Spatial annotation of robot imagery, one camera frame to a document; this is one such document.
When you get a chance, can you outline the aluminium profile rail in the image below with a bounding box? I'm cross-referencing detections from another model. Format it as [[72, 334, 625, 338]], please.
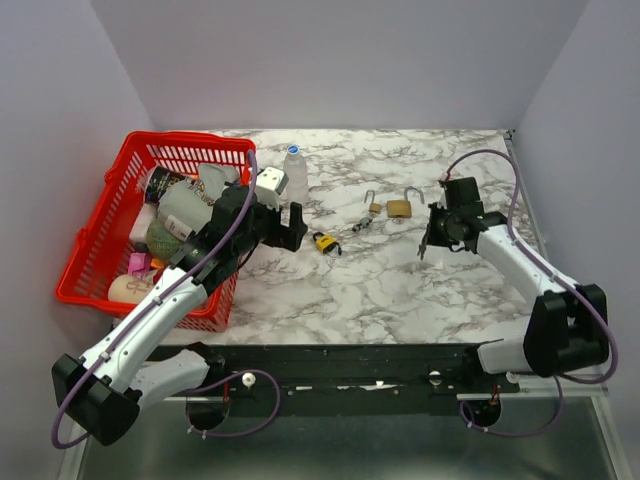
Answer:
[[457, 367, 609, 401]]

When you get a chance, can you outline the grey crumpled bag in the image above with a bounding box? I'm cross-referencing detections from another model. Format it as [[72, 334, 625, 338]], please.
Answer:
[[157, 163, 240, 234]]

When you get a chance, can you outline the small brass padlock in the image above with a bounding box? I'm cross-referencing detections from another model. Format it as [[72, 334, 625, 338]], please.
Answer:
[[364, 190, 382, 216]]

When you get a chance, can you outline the green round sponge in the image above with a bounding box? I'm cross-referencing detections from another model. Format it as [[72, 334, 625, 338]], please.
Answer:
[[145, 219, 183, 260]]

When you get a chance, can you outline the yellow black padlock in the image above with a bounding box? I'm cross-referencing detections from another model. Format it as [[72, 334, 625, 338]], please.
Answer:
[[312, 231, 342, 256]]

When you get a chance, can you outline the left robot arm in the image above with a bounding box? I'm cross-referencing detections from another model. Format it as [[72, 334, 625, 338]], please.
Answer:
[[52, 185, 308, 446]]

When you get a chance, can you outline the red plastic basket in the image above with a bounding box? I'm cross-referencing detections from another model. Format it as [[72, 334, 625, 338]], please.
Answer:
[[55, 131, 256, 319]]

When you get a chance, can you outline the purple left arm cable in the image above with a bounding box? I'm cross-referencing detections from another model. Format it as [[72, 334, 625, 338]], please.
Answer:
[[51, 151, 259, 449]]

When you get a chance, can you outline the panda keychain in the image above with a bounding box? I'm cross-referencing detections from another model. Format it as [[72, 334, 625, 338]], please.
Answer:
[[351, 216, 373, 233]]

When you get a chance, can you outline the clear water bottle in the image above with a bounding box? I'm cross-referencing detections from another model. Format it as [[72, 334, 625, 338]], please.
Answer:
[[283, 144, 309, 204]]

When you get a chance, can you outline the white small bottle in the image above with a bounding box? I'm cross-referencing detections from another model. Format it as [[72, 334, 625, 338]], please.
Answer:
[[164, 215, 192, 241]]

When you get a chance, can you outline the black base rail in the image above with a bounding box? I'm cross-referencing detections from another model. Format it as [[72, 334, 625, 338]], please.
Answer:
[[196, 344, 519, 417]]

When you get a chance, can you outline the pink small box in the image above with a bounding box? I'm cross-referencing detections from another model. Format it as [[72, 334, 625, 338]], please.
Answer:
[[127, 252, 152, 278]]

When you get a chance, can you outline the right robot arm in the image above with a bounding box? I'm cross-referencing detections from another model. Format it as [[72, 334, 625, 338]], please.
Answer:
[[419, 202, 611, 392]]

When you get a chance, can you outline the large brass padlock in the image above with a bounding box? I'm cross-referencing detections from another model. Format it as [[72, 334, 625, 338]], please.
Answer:
[[386, 186, 425, 219]]

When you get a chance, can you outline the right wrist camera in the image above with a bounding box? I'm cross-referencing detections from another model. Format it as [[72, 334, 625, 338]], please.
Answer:
[[441, 177, 484, 216]]

